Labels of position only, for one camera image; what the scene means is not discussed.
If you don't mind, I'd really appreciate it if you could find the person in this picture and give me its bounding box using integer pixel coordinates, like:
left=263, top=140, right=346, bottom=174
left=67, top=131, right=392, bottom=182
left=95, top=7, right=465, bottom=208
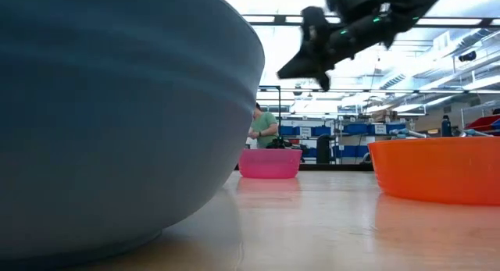
left=248, top=102, right=280, bottom=149

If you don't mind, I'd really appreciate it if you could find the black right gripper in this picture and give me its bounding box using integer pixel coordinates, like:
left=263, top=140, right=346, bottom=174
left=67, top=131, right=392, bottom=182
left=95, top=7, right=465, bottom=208
left=277, top=5, right=396, bottom=93

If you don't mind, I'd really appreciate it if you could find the orange plastic bowl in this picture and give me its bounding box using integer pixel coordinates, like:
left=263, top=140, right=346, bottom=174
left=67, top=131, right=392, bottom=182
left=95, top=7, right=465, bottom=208
left=367, top=136, right=500, bottom=207

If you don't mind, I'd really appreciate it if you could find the large blue plastic bowl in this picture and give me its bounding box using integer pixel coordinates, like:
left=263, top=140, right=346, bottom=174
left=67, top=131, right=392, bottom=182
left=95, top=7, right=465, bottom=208
left=0, top=0, right=266, bottom=269

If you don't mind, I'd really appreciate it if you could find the dark blue bottle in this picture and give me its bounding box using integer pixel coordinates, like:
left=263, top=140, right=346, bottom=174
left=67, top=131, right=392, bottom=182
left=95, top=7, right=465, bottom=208
left=441, top=114, right=453, bottom=138

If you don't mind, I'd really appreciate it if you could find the black office chair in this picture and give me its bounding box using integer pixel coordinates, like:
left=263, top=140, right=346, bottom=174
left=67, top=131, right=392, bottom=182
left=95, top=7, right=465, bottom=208
left=316, top=134, right=334, bottom=165

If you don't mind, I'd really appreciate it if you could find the pink plastic bowl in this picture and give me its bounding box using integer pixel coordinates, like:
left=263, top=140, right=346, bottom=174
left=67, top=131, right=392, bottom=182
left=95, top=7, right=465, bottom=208
left=237, top=148, right=303, bottom=180

